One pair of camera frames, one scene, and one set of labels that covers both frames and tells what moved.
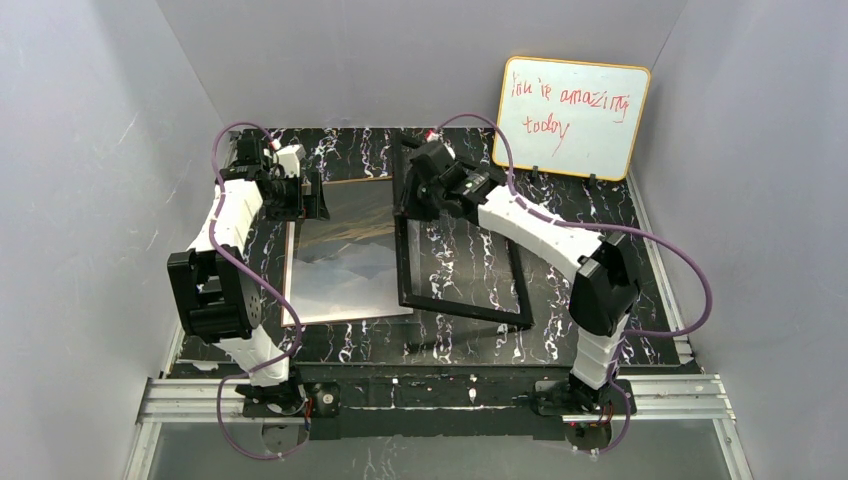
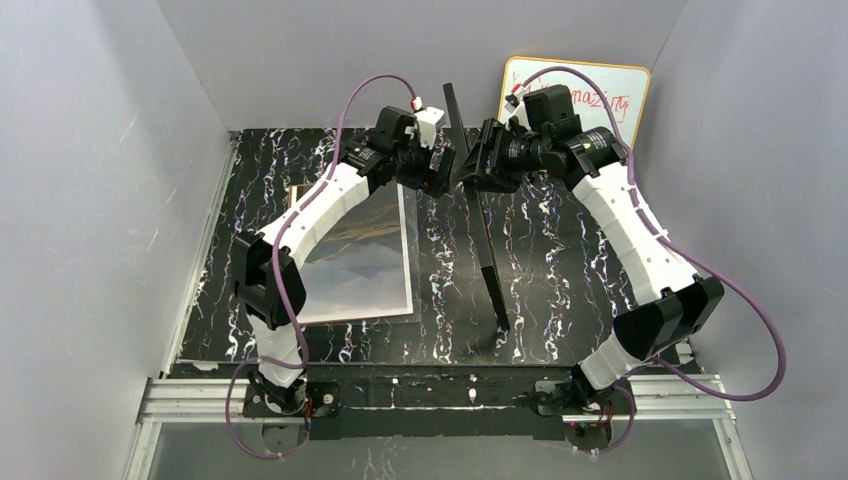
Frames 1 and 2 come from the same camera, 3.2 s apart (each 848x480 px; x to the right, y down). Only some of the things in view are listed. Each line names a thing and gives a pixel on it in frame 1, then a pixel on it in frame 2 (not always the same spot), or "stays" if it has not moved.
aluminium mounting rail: x=677 y=399 stays
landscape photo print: x=342 y=267 stays
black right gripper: x=415 y=192 → x=486 y=158
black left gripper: x=307 y=195 → x=436 y=170
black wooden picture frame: x=404 y=150 → x=486 y=267
